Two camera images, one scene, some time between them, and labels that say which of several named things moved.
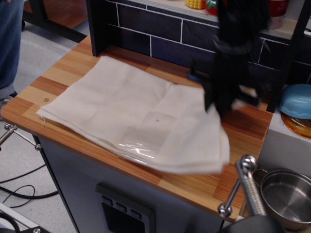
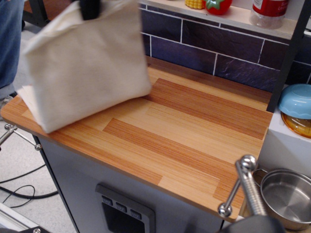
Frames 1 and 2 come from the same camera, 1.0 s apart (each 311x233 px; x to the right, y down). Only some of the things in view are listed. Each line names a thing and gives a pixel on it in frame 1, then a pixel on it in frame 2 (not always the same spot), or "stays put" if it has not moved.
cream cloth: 166,125 -> 74,67
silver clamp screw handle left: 11,129 stays put
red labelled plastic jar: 277,10 stays put
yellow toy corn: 195,4 stays put
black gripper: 231,74 -> 91,9
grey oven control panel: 122,214 stays put
